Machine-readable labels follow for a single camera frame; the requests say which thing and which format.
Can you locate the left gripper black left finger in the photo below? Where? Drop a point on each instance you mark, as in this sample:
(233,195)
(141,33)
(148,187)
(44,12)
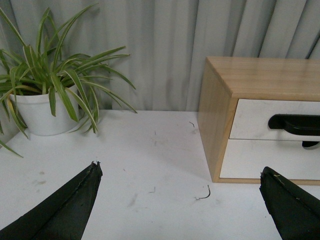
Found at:
(64,214)

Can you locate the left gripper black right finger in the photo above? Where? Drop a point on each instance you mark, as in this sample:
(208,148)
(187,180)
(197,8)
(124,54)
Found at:
(295,212)

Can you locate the white drawer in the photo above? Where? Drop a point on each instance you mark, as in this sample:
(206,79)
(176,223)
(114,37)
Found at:
(246,159)
(252,116)

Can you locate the wooden drawer cabinet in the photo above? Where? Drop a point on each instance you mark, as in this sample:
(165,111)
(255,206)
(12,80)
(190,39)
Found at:
(226,80)

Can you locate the white plant pot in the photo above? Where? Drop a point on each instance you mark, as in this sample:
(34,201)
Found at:
(36,113)

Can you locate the green spider plant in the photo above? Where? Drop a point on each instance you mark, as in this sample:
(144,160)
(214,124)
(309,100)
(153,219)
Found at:
(43,69)

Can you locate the grey curtain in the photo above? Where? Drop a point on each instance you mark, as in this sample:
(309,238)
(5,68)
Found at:
(167,41)

